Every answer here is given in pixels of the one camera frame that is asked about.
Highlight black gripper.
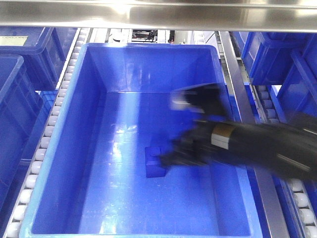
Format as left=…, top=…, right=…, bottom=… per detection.
left=159, top=121, right=215, bottom=167

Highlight blue plastic bottle-shaped part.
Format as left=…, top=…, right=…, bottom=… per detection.
left=145, top=147, right=166, bottom=178

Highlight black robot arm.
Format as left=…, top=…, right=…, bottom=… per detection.
left=159, top=114, right=317, bottom=180

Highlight right steel roller shelf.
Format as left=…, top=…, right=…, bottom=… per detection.
left=0, top=0, right=317, bottom=238

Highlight large blue central bin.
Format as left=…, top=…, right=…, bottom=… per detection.
left=19, top=43, right=264, bottom=238

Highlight blue bin right far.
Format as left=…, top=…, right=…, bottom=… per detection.
left=232, top=31, right=316, bottom=86

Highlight blue bin right near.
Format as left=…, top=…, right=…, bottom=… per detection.
left=269, top=34, right=317, bottom=122

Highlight blue bin left far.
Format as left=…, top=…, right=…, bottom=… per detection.
left=0, top=26, right=77, bottom=91

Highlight blue bin left near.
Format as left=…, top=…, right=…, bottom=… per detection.
left=0, top=54, right=43, bottom=206

